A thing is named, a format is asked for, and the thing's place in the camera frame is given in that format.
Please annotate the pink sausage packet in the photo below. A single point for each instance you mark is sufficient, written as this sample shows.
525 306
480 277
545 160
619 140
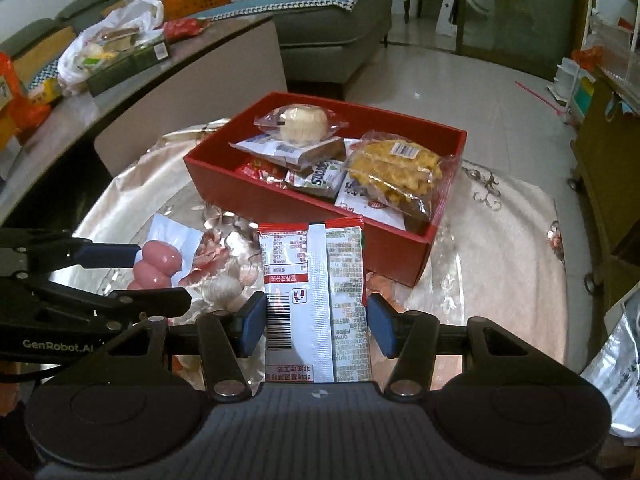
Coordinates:
157 260

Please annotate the yellow crispy snack clear bag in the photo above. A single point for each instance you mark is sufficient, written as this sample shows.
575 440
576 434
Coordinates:
395 170

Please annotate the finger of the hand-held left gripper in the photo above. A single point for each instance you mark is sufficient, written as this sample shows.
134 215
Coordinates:
150 302
115 256

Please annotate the large white plastic bag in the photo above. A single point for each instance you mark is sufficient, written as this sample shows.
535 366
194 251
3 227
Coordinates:
135 15

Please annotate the glass sliding door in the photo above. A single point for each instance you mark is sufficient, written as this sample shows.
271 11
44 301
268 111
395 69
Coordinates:
515 20

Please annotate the green white snack packet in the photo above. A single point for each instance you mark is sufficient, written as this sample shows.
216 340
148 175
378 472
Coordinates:
317 180

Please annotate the grey green sofa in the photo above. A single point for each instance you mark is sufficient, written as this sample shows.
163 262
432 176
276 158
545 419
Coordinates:
325 45

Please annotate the blue sofa cover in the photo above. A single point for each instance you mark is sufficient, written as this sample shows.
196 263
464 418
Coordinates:
280 7

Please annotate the red wrapper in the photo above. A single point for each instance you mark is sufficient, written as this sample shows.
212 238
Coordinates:
182 30

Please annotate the wooden cabinet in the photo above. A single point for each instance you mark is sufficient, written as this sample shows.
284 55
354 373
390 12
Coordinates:
600 160

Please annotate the grey coffee table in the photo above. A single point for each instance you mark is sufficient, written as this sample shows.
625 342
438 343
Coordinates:
200 70

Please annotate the white spicy strip packet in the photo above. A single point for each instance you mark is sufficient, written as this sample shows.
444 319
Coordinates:
357 200

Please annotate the red white barcode packet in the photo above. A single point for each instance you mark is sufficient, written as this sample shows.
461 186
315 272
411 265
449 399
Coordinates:
310 300

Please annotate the orange red bag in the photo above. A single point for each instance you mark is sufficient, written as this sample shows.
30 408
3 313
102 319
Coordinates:
587 59

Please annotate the small white plastic shelf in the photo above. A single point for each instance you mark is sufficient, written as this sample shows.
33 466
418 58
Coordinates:
570 85

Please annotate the round bun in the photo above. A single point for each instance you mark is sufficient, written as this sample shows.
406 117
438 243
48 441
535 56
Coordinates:
302 122

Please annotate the blue white sausage packet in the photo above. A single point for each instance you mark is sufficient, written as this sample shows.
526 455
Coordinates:
280 150

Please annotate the silver foil bag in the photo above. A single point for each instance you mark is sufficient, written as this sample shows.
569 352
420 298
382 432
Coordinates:
620 360

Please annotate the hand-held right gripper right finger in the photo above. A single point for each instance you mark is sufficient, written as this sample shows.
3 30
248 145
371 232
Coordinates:
382 325

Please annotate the red snack packet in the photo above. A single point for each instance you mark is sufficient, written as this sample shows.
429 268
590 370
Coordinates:
260 167

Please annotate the red cardboard box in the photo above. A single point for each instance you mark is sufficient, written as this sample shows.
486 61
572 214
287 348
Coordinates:
225 185

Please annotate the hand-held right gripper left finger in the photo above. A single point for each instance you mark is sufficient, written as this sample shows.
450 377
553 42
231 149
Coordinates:
252 322

